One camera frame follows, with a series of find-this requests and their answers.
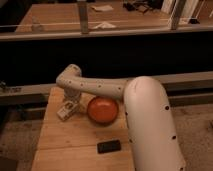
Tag orange ceramic bowl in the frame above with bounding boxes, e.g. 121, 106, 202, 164
87, 97, 119, 125

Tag black phone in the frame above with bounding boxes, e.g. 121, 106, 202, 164
97, 140, 121, 154

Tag black cables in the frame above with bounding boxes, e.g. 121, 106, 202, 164
122, 0, 155, 14

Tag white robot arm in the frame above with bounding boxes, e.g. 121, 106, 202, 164
56, 64, 186, 171

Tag metal post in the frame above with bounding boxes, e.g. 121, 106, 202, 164
77, 0, 89, 34
170, 0, 186, 30

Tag crumpled white paper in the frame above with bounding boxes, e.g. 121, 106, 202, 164
93, 22, 116, 29

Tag white paper on table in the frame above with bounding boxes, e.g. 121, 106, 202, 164
91, 5, 113, 12

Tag metal rail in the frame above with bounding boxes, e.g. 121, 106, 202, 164
0, 71, 213, 106

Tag metal post left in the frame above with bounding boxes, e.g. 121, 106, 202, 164
77, 0, 89, 34

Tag metal post right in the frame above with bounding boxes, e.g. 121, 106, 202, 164
170, 0, 186, 30

